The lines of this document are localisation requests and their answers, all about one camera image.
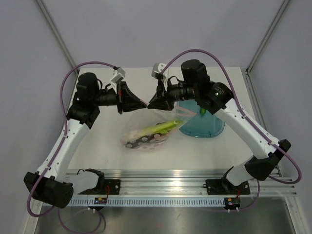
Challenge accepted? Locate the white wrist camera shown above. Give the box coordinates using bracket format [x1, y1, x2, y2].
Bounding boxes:
[151, 63, 169, 88]
[109, 67, 125, 92]

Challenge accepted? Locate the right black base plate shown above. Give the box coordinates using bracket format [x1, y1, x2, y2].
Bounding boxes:
[202, 179, 251, 195]

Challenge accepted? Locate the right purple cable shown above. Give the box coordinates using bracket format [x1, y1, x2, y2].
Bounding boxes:
[160, 49, 302, 213]

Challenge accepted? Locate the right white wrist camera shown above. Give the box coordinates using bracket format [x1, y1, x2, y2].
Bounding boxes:
[151, 63, 169, 88]

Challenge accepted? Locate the green chili pepper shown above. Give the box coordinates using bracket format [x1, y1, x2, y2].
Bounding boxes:
[199, 108, 206, 116]

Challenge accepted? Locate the aluminium frame post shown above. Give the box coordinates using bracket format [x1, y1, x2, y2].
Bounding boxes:
[34, 0, 76, 68]
[245, 0, 293, 74]

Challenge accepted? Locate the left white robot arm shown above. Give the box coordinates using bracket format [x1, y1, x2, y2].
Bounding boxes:
[24, 68, 146, 208]

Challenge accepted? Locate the right aluminium frame post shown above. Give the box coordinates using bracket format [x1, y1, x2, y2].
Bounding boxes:
[245, 0, 293, 74]

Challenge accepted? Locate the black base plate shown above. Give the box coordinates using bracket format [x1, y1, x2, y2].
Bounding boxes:
[202, 179, 251, 195]
[79, 179, 121, 195]

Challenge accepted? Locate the clear zip top bag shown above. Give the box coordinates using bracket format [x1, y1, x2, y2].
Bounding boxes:
[120, 106, 196, 152]

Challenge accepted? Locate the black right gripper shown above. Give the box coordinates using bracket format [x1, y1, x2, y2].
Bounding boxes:
[148, 77, 198, 111]

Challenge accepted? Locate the teal plastic tray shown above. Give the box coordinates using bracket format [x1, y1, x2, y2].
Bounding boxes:
[178, 100, 225, 138]

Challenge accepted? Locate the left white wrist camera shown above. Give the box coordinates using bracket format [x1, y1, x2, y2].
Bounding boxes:
[109, 67, 125, 92]

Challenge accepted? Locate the celery stalk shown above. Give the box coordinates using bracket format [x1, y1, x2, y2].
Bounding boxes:
[132, 119, 186, 136]

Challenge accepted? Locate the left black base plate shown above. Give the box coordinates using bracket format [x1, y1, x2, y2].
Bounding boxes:
[79, 179, 121, 195]

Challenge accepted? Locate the white slotted cable duct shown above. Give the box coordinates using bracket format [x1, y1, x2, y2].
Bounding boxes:
[68, 196, 225, 207]

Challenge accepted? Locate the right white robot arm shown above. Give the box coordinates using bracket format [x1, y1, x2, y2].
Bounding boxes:
[148, 59, 291, 195]

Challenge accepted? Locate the aluminium mounting rail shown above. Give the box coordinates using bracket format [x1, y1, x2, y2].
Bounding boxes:
[33, 169, 298, 197]

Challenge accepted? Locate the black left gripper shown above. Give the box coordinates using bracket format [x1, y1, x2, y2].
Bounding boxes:
[92, 80, 146, 114]

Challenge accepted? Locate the left aluminium frame post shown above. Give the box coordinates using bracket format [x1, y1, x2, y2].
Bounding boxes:
[34, 0, 76, 68]

